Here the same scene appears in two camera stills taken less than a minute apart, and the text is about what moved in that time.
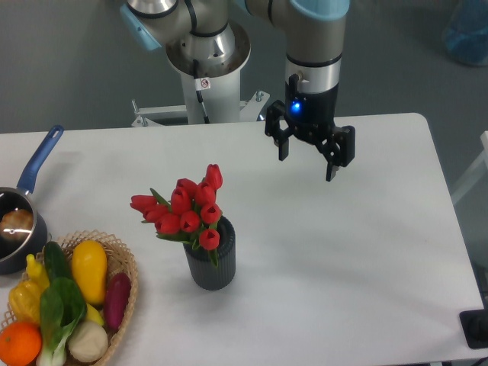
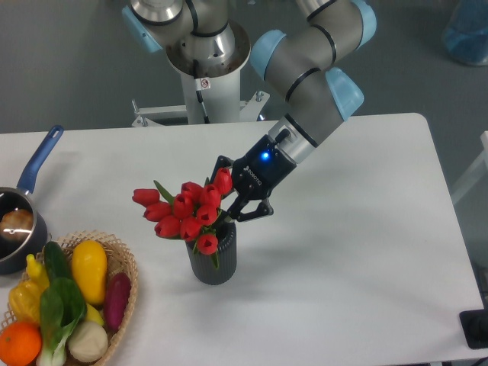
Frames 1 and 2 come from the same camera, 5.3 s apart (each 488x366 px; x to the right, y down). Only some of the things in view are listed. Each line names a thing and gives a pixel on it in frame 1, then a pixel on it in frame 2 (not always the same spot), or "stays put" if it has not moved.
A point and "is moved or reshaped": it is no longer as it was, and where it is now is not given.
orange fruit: (20, 344) stays put
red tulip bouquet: (191, 216) is moved or reshaped
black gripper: (311, 116) -> (256, 176)
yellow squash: (90, 267) stays put
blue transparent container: (467, 37) stays put
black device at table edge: (475, 326) stays put
